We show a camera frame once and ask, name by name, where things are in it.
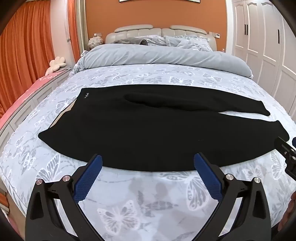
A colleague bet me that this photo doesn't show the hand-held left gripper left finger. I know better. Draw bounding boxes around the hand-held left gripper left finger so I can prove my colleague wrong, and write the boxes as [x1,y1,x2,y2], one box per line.
[25,153,109,241]

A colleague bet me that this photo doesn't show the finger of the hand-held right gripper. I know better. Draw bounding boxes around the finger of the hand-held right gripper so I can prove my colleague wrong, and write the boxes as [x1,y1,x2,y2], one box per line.
[275,137,296,180]

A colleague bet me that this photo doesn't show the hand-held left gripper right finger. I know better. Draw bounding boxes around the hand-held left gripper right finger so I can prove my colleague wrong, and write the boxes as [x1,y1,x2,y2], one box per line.
[194,152,271,241]

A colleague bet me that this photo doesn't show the black pants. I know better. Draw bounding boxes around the black pants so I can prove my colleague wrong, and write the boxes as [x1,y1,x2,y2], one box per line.
[38,84,290,173]

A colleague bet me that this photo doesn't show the pink bench cushion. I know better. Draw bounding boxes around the pink bench cushion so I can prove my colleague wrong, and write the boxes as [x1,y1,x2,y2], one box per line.
[0,70,70,130]

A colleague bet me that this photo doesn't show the butterfly print bed sheet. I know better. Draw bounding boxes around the butterfly print bed sheet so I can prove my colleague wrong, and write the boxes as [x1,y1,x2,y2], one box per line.
[0,62,296,241]

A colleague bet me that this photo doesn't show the white wardrobe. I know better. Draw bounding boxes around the white wardrobe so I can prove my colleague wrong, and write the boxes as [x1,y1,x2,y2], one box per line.
[225,0,296,112]

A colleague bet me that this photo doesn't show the white flower-shaped cushion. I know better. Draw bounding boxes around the white flower-shaped cushion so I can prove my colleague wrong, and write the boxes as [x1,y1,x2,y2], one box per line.
[45,56,67,76]

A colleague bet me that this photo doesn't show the grey duvet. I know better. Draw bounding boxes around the grey duvet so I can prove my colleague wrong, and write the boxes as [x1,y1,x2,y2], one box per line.
[70,43,253,79]

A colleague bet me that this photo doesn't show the butterfly print pillow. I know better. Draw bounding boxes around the butterfly print pillow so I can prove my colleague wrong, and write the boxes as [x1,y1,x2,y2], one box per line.
[165,36,213,52]

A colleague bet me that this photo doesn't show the white bedside ornament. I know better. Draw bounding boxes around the white bedside ornament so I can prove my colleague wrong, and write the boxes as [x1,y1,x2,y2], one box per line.
[88,34,103,49]

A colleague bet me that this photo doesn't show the wide orange curtain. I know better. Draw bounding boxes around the wide orange curtain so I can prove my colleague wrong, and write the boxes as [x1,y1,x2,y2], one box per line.
[0,0,52,116]

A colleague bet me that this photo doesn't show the narrow orange curtain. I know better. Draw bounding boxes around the narrow orange curtain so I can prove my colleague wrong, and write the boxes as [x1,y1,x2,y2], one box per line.
[67,0,81,67]

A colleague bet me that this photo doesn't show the beige padded headboard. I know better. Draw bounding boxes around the beige padded headboard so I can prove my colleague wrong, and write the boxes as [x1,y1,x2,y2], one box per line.
[105,24,218,51]

